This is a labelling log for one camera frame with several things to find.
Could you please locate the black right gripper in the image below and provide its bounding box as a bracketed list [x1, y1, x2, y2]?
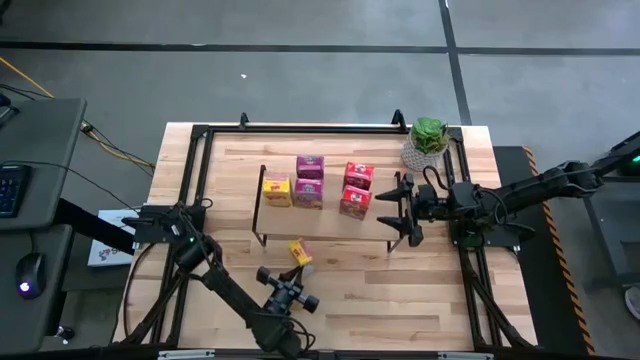
[374, 171, 452, 248]

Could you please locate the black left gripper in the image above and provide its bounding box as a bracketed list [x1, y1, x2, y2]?
[255, 264, 322, 316]

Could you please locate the yellow Corn Pops cereal box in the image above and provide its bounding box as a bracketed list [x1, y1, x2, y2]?
[262, 172, 293, 208]
[288, 239, 315, 268]

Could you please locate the red Froot Loops cereal box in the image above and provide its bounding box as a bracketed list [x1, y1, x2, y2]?
[338, 185, 373, 221]
[343, 161, 376, 191]

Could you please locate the purple Raisin Bran cereal box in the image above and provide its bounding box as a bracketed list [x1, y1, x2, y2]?
[293, 178, 324, 211]
[295, 154, 326, 180]

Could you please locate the succulent in white patterned pot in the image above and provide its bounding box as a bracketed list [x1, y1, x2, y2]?
[400, 116, 451, 173]

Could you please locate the black mat with hazard stripe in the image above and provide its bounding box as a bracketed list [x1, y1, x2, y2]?
[492, 144, 597, 356]

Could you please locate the white printed box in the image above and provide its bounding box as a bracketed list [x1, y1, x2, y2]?
[86, 208, 144, 269]

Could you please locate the black desk support beam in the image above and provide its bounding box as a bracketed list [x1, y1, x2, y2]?
[52, 198, 139, 257]

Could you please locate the grey metal stand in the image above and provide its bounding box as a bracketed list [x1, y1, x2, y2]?
[549, 129, 640, 292]

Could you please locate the black caster wheel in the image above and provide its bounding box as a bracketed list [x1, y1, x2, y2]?
[54, 324, 77, 346]

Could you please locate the black device with green light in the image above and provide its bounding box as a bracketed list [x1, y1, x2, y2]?
[618, 149, 640, 177]

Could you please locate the person's shoe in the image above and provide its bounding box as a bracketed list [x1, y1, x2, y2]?
[623, 284, 640, 321]

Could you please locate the black computer mouse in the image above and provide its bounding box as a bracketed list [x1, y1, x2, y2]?
[14, 251, 48, 302]

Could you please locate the grey desk top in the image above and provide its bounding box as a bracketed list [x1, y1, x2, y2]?
[0, 223, 75, 355]
[0, 97, 88, 232]

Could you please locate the black backlit keyboard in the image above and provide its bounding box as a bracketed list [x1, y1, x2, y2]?
[0, 163, 33, 220]

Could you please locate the dark desk device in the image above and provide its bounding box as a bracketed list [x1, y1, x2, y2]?
[0, 92, 20, 130]

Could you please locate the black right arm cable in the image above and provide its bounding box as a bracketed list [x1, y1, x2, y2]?
[422, 164, 521, 236]

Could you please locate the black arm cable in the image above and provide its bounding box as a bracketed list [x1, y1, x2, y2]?
[422, 164, 521, 236]
[249, 312, 317, 359]

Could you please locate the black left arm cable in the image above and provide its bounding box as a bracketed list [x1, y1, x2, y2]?
[249, 312, 317, 359]

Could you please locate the wooden shelf with black frame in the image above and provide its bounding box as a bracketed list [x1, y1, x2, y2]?
[251, 163, 405, 265]

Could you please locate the black metal table frame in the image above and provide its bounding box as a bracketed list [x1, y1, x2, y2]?
[113, 123, 536, 351]

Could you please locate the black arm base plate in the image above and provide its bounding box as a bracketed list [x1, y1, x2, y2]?
[447, 207, 522, 249]
[132, 203, 206, 246]

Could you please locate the black floor cable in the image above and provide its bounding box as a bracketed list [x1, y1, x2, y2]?
[0, 82, 54, 101]

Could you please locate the yellow cable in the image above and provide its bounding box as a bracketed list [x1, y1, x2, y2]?
[0, 55, 157, 170]

